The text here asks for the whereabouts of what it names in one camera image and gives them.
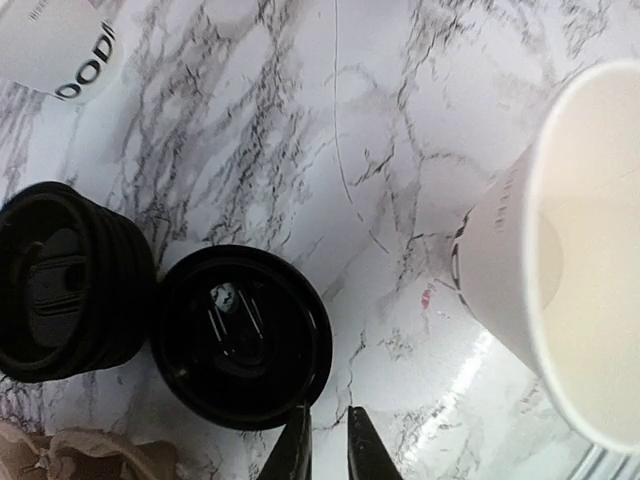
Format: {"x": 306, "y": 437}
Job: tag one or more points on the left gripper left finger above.
{"x": 291, "y": 457}

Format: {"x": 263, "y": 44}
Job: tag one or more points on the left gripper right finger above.
{"x": 367, "y": 456}

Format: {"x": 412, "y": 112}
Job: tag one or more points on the black cup lid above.
{"x": 241, "y": 337}

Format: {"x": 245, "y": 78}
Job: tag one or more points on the brown cardboard cup carrier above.
{"x": 82, "y": 454}

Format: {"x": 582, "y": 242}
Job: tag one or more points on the stack of black lids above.
{"x": 77, "y": 283}

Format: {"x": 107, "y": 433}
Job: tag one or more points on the stack of white cups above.
{"x": 65, "y": 49}

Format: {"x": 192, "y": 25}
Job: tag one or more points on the aluminium front rail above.
{"x": 600, "y": 464}

